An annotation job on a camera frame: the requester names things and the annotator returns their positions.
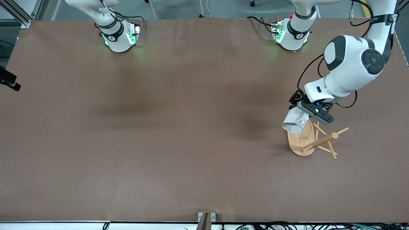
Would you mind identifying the black cable bundle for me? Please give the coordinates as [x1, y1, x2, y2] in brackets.
[220, 221, 409, 230]

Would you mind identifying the black base cable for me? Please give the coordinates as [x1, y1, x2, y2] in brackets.
[98, 0, 147, 33]
[247, 15, 279, 34]

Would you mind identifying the grey metal bracket post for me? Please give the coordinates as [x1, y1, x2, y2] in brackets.
[197, 212, 216, 230]

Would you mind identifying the black left base cable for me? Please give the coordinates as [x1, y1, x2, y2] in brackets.
[247, 15, 279, 34]

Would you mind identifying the black right base cable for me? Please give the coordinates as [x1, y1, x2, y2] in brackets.
[98, 0, 147, 33]

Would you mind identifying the white faceted plastic cup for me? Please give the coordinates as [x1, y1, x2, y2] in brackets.
[282, 107, 310, 134]

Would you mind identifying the wooden cup rack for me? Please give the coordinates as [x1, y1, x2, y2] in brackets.
[287, 120, 350, 159]

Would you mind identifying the white table edge rail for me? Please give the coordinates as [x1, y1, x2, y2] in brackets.
[0, 221, 409, 230]

